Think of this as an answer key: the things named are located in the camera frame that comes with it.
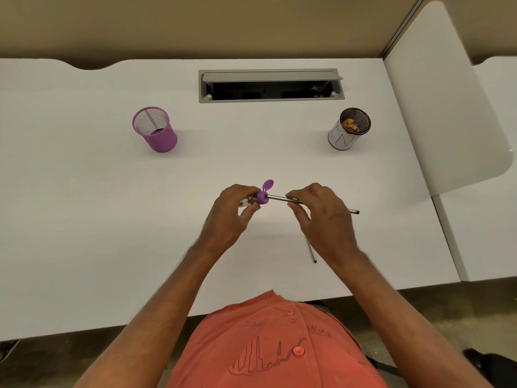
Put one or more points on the person's left thumb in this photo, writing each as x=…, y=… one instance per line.
x=248, y=214

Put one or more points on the person's right thumb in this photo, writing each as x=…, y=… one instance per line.
x=298, y=217

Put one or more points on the person's right hand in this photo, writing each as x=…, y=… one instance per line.
x=329, y=226

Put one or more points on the black chair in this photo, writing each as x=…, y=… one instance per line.
x=495, y=367

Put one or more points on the white paper-wrapped mesh cup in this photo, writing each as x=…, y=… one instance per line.
x=339, y=139

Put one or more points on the person's right forearm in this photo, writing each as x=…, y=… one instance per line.
x=400, y=319

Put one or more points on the purple mesh pen cup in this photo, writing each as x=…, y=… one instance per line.
x=159, y=137

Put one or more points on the person's left hand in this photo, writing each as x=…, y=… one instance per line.
x=226, y=222

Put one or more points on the white desk divider panel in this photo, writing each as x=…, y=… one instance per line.
x=440, y=109

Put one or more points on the grey pencil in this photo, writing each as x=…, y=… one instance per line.
x=313, y=255
x=278, y=198
x=152, y=119

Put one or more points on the orange shirt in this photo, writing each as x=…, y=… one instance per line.
x=266, y=359

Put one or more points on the person's left forearm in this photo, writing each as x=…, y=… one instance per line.
x=161, y=315

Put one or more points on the pencil shavings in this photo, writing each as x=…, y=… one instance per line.
x=351, y=126

